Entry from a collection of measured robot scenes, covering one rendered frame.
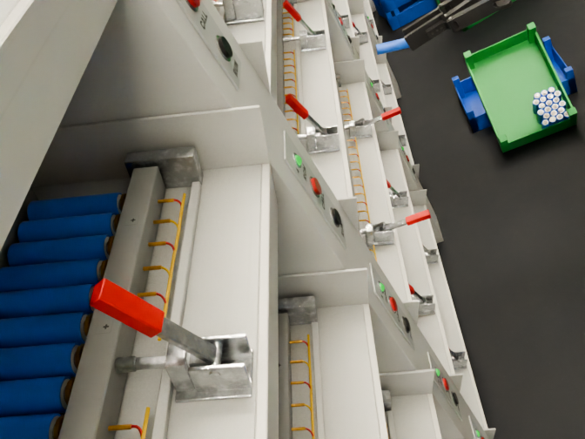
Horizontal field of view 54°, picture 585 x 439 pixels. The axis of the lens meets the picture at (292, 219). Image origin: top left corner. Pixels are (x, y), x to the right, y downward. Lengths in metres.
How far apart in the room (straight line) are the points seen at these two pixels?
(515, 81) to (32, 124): 1.65
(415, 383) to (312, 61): 0.51
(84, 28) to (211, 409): 0.20
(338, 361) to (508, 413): 0.80
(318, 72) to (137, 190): 0.54
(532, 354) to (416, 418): 0.66
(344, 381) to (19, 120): 0.36
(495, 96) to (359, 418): 1.40
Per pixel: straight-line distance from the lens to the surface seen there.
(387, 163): 1.29
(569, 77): 1.82
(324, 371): 0.53
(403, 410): 0.71
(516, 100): 1.79
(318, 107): 0.82
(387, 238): 0.86
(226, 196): 0.41
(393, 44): 1.06
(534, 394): 1.30
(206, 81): 0.40
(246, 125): 0.42
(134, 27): 0.39
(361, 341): 0.54
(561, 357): 1.33
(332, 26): 1.16
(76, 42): 0.30
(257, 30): 0.63
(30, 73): 0.25
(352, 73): 1.21
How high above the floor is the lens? 1.16
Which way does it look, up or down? 38 degrees down
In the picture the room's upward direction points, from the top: 36 degrees counter-clockwise
